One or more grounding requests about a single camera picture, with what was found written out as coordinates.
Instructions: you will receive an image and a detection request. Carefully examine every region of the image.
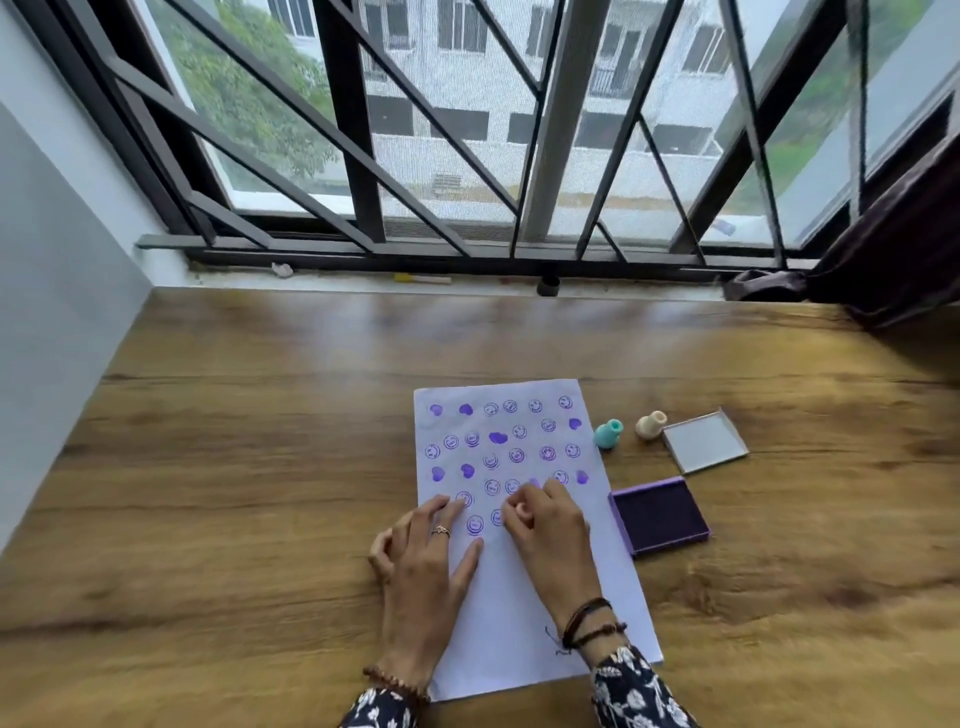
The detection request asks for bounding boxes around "person's right hand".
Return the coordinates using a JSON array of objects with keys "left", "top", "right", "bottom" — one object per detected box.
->
[{"left": 500, "top": 478, "right": 606, "bottom": 631}]

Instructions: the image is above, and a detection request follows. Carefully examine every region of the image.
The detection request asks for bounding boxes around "person's left hand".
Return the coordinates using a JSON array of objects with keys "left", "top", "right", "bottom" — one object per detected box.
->
[{"left": 366, "top": 495, "right": 486, "bottom": 695}]

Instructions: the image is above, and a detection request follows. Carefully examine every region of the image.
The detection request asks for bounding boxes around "white paper with purple stamps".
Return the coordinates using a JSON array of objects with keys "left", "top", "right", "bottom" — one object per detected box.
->
[{"left": 413, "top": 378, "right": 665, "bottom": 703}]

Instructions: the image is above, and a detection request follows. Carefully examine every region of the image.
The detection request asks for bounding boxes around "person's right forearm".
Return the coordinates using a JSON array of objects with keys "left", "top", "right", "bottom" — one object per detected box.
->
[{"left": 591, "top": 645, "right": 700, "bottom": 728}]

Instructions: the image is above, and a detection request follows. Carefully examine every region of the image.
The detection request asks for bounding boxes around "person's left forearm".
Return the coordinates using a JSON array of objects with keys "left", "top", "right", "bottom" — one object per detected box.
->
[{"left": 339, "top": 686, "right": 421, "bottom": 728}]

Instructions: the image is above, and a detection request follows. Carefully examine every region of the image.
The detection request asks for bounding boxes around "purple ink pad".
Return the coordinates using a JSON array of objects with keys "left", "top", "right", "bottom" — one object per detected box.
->
[{"left": 607, "top": 476, "right": 712, "bottom": 558}]

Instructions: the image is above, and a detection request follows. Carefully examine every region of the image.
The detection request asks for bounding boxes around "clear ink pad lid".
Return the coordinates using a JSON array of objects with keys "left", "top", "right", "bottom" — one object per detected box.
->
[{"left": 660, "top": 407, "right": 750, "bottom": 476}]

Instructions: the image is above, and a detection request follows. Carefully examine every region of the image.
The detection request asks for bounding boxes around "black metal window grille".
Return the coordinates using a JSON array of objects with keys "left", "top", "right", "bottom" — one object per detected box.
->
[{"left": 15, "top": 0, "right": 875, "bottom": 273}]

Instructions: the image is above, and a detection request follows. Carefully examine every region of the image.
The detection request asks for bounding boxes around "white building outside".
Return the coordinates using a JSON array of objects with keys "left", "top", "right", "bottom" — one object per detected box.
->
[{"left": 247, "top": 0, "right": 751, "bottom": 222}]

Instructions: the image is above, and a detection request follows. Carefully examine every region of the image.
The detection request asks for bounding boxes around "dark brown curtain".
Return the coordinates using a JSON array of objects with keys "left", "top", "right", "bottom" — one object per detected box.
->
[{"left": 722, "top": 131, "right": 960, "bottom": 333}]

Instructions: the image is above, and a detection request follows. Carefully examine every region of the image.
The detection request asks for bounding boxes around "green tree outside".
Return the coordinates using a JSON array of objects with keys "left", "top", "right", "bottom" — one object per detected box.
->
[{"left": 146, "top": 0, "right": 340, "bottom": 185}]

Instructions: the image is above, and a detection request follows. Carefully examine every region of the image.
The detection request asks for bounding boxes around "dark cord bracelet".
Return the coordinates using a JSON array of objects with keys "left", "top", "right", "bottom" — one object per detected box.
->
[{"left": 560, "top": 597, "right": 614, "bottom": 642}]

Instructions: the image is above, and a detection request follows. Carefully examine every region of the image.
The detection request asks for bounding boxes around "brown beaded bracelet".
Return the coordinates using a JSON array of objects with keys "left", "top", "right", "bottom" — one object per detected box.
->
[{"left": 362, "top": 664, "right": 433, "bottom": 705}]

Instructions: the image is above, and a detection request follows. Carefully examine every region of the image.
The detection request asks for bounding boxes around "dark beaded bracelet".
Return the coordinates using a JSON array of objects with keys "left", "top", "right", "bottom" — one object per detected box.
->
[{"left": 562, "top": 621, "right": 629, "bottom": 652}]

